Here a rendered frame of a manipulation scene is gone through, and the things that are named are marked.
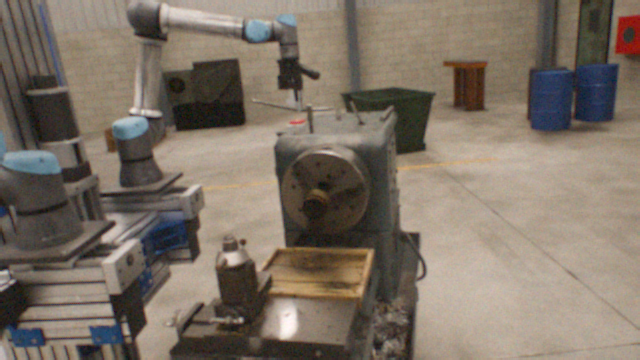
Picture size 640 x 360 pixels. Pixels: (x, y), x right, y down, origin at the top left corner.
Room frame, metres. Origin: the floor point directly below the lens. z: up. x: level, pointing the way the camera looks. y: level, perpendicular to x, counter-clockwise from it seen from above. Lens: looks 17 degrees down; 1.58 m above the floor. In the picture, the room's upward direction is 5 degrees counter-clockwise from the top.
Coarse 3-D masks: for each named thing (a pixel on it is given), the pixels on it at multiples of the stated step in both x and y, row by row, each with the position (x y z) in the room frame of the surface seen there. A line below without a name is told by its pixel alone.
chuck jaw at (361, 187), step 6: (336, 186) 1.47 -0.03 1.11; (342, 186) 1.46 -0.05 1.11; (348, 186) 1.44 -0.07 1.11; (354, 186) 1.42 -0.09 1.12; (360, 186) 1.45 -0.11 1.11; (330, 192) 1.42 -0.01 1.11; (336, 192) 1.41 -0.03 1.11; (342, 192) 1.40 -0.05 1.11; (348, 192) 1.42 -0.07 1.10; (354, 192) 1.41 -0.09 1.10; (360, 192) 1.44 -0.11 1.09; (330, 198) 1.39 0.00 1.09; (336, 198) 1.41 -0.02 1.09; (342, 198) 1.40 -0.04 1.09; (348, 198) 1.42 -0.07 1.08; (336, 204) 1.39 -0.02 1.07
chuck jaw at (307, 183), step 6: (294, 168) 1.46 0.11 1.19; (300, 168) 1.46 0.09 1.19; (294, 174) 1.46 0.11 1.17; (300, 174) 1.46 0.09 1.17; (306, 174) 1.46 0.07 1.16; (300, 180) 1.45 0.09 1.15; (306, 180) 1.43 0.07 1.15; (312, 180) 1.46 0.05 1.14; (300, 186) 1.44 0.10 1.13; (306, 186) 1.43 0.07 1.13; (312, 186) 1.42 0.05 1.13; (318, 186) 1.46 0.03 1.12; (306, 192) 1.41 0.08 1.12
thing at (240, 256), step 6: (240, 246) 0.95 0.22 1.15; (222, 252) 0.93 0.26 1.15; (228, 252) 0.92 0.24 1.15; (234, 252) 0.92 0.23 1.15; (240, 252) 0.93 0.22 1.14; (246, 252) 0.95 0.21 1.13; (216, 258) 0.94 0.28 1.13; (222, 258) 0.92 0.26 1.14; (228, 258) 0.91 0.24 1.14; (234, 258) 0.91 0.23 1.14; (240, 258) 0.92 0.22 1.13; (246, 258) 0.93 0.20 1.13; (228, 264) 0.91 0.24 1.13; (234, 264) 0.91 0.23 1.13; (240, 264) 0.91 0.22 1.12
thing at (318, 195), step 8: (312, 192) 1.39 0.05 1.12; (320, 192) 1.39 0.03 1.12; (304, 200) 1.38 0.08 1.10; (312, 200) 1.34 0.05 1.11; (320, 200) 1.34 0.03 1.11; (328, 200) 1.38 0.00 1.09; (304, 208) 1.35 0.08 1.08; (312, 208) 1.40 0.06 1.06; (320, 208) 1.34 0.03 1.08; (328, 208) 1.38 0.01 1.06; (312, 216) 1.34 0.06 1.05; (320, 216) 1.34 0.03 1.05
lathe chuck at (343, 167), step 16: (304, 160) 1.50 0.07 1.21; (320, 160) 1.48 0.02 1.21; (336, 160) 1.47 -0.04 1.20; (352, 160) 1.49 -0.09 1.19; (288, 176) 1.51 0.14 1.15; (320, 176) 1.48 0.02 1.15; (336, 176) 1.47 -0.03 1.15; (352, 176) 1.45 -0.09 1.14; (368, 176) 1.52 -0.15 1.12; (288, 192) 1.51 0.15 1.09; (368, 192) 1.48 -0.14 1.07; (288, 208) 1.52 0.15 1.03; (336, 208) 1.48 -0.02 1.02; (352, 208) 1.46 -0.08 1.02; (304, 224) 1.50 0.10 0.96; (320, 224) 1.49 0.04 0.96; (336, 224) 1.47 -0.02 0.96; (352, 224) 1.46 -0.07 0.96
